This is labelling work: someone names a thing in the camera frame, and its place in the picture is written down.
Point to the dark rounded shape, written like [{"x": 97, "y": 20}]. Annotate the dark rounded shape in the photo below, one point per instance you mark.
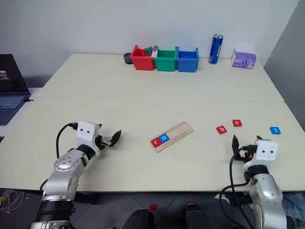
[
  {"x": 138, "y": 219},
  {"x": 195, "y": 217}
]

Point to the wooden letter tray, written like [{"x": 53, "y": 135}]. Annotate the wooden letter tray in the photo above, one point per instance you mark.
[{"x": 181, "y": 130}]

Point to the red letter tile r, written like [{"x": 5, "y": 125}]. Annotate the red letter tile r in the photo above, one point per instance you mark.
[{"x": 156, "y": 142}]

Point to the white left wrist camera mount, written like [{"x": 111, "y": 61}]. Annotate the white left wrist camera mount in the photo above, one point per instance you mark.
[{"x": 85, "y": 136}]

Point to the red letter tile o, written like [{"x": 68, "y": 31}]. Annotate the red letter tile o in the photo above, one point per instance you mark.
[{"x": 237, "y": 123}]

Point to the purple tissue box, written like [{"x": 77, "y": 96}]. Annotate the purple tissue box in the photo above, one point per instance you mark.
[{"x": 244, "y": 59}]

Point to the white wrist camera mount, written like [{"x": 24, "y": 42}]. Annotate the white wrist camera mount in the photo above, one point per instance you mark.
[
  {"x": 85, "y": 136},
  {"x": 267, "y": 158}
]

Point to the white side desk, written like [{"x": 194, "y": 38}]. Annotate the white side desk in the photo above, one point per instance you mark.
[{"x": 34, "y": 91}]

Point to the blue denim fabric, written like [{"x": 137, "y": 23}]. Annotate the blue denim fabric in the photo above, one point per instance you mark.
[{"x": 294, "y": 205}]

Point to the red plastic bin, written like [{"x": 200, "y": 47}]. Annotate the red plastic bin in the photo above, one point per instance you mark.
[{"x": 141, "y": 63}]

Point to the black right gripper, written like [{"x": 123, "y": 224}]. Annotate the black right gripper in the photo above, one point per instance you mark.
[{"x": 243, "y": 157}]

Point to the red square floor marker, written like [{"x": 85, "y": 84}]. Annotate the red square floor marker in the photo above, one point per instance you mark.
[{"x": 153, "y": 207}]

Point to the green plastic bin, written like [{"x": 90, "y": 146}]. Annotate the green plastic bin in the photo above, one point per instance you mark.
[{"x": 165, "y": 65}]

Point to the blue drink can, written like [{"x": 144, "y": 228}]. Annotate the blue drink can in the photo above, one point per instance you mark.
[{"x": 215, "y": 50}]

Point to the dark laptop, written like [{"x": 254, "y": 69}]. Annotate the dark laptop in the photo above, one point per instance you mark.
[{"x": 12, "y": 78}]

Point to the blue plastic bin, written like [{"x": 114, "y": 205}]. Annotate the blue plastic bin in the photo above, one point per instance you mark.
[{"x": 187, "y": 65}]

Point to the blue toy block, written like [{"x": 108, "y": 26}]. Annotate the blue toy block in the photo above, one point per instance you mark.
[{"x": 149, "y": 48}]

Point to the green toy block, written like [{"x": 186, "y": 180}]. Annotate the green toy block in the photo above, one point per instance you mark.
[{"x": 148, "y": 51}]

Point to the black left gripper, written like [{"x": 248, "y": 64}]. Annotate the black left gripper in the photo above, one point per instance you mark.
[{"x": 101, "y": 142}]

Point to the red letter tile b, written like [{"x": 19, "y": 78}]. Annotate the red letter tile b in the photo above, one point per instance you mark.
[{"x": 221, "y": 130}]

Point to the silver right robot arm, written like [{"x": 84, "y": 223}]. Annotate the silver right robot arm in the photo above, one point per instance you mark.
[{"x": 267, "y": 188}]

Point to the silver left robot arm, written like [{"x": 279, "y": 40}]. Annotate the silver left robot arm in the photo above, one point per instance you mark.
[{"x": 64, "y": 176}]

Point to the blue letter tile o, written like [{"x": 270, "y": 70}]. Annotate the blue letter tile o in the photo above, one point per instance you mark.
[{"x": 164, "y": 138}]

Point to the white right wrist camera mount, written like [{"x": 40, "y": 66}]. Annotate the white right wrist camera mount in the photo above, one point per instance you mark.
[{"x": 267, "y": 158}]

